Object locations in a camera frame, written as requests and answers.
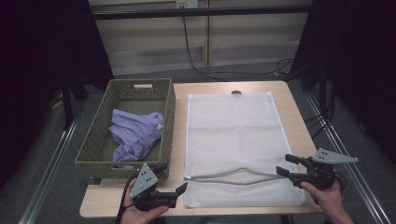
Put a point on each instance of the white wall socket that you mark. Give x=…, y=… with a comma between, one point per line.
x=186, y=3

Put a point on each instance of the black stand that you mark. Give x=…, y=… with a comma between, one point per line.
x=322, y=90
x=67, y=102

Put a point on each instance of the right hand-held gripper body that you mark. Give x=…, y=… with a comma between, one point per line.
x=320, y=174

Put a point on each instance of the metal floor rail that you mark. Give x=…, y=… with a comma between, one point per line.
x=49, y=168
x=348, y=155

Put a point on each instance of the black curtain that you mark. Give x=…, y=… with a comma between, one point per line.
x=358, y=62
x=46, y=62

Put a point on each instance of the person's left hand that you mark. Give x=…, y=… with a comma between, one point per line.
x=137, y=216

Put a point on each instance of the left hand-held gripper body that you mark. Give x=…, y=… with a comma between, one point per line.
x=144, y=182

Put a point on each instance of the black horizontal bar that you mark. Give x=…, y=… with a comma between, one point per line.
x=199, y=12

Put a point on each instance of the yellow floor item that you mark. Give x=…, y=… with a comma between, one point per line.
x=56, y=101

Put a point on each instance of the white mesh laundry bag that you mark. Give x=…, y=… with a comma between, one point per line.
x=233, y=130

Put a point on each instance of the purple garment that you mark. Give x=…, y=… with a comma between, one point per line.
x=135, y=133

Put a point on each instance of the person's right hand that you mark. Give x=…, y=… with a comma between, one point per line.
x=331, y=202

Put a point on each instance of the green woven basket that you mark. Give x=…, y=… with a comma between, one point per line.
x=102, y=146

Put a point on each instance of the metal table bracket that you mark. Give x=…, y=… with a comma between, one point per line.
x=90, y=181

